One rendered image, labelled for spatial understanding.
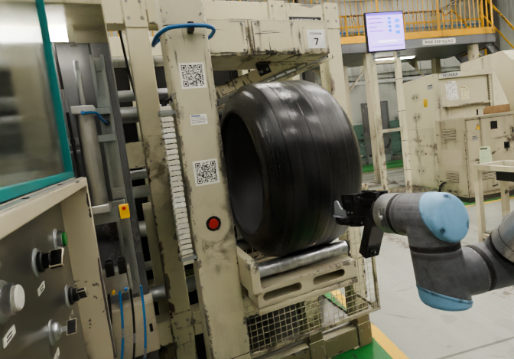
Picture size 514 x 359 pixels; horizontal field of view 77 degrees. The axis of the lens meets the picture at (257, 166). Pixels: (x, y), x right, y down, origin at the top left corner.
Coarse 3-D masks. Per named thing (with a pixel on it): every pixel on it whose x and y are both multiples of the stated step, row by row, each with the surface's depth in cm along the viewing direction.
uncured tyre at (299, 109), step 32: (256, 96) 95; (288, 96) 94; (320, 96) 97; (224, 128) 121; (256, 128) 91; (288, 128) 87; (320, 128) 90; (352, 128) 97; (256, 160) 143; (288, 160) 85; (320, 160) 88; (352, 160) 92; (256, 192) 141; (288, 192) 86; (320, 192) 89; (352, 192) 93; (256, 224) 131; (288, 224) 90; (320, 224) 94
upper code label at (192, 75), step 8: (184, 64) 95; (192, 64) 96; (200, 64) 96; (184, 72) 95; (192, 72) 96; (200, 72) 97; (184, 80) 95; (192, 80) 96; (200, 80) 97; (184, 88) 95
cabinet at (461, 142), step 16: (512, 112) 475; (448, 128) 488; (464, 128) 462; (480, 128) 466; (496, 128) 471; (512, 128) 476; (448, 144) 493; (464, 144) 464; (480, 144) 468; (496, 144) 473; (512, 144) 479; (448, 160) 497; (464, 160) 468; (480, 160) 469; (496, 160) 475; (512, 160) 480; (448, 176) 501; (464, 176) 472; (448, 192) 506; (464, 192) 476; (496, 192) 478; (512, 192) 486
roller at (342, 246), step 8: (344, 240) 110; (312, 248) 106; (320, 248) 106; (328, 248) 106; (336, 248) 107; (344, 248) 108; (288, 256) 102; (296, 256) 102; (304, 256) 103; (312, 256) 103; (320, 256) 105; (328, 256) 106; (264, 264) 98; (272, 264) 99; (280, 264) 100; (288, 264) 100; (296, 264) 101; (304, 264) 103; (264, 272) 97; (272, 272) 99; (280, 272) 100
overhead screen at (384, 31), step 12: (372, 12) 454; (384, 12) 457; (396, 12) 461; (372, 24) 455; (384, 24) 458; (396, 24) 462; (372, 36) 456; (384, 36) 459; (396, 36) 463; (372, 48) 457; (384, 48) 460; (396, 48) 464
